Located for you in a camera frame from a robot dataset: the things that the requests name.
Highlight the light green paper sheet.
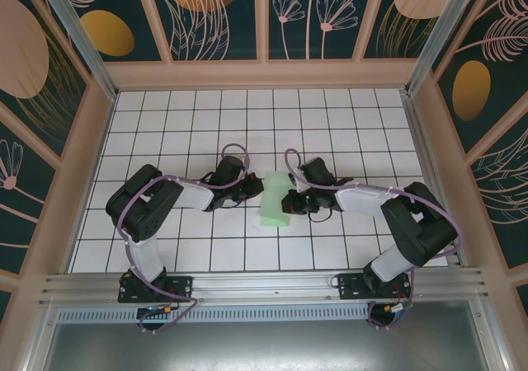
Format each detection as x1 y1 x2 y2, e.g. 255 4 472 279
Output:
256 171 295 228

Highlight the grey metal sheet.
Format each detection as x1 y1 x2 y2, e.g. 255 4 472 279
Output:
40 321 508 371

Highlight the dark panel with pink flowers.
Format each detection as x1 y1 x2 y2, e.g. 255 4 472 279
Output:
263 0 372 63

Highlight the dark panel with orange circle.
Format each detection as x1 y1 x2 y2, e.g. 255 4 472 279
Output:
139 0 265 63

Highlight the dark panel with fern outlines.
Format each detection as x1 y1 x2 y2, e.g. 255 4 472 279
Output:
464 115 528 271

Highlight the dark panel with gold oval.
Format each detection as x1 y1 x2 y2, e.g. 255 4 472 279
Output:
61 0 172 63

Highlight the dark panel, oval and fern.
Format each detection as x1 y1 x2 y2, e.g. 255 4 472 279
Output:
431 0 528 156

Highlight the dark panel with single flower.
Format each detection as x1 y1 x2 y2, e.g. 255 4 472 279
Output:
0 102 63 279

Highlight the dark panel, large pale disc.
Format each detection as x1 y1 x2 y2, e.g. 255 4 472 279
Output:
0 0 92 164

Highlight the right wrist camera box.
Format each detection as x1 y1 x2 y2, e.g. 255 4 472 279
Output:
287 171 309 193

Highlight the right gripper thin black cable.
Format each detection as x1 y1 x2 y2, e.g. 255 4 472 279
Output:
307 205 334 224

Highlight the aluminium side rail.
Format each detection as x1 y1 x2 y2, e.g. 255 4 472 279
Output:
402 92 469 271

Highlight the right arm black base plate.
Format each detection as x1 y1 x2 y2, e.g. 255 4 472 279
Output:
337 272 413 302

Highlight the long aluminium mounting rail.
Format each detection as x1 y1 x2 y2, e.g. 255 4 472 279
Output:
39 267 490 310

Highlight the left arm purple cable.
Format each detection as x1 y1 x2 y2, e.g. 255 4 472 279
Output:
116 143 252 334

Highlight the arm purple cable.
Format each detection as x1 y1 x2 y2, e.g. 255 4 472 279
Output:
284 148 461 331
116 143 252 334

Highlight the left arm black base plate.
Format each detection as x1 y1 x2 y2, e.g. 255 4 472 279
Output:
118 274 195 305

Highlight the slotted grey cable duct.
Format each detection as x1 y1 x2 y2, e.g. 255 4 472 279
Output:
55 304 475 325

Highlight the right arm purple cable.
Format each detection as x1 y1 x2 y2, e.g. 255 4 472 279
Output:
284 148 461 331

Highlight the aluminium corner post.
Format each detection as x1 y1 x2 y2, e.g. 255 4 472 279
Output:
35 0 120 102
403 0 486 98

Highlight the aluminium frame leg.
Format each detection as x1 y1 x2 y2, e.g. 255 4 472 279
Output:
22 307 61 371
473 304 512 371

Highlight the plain dark wall panel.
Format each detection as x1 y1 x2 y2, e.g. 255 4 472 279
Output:
0 270 21 322
509 278 528 371

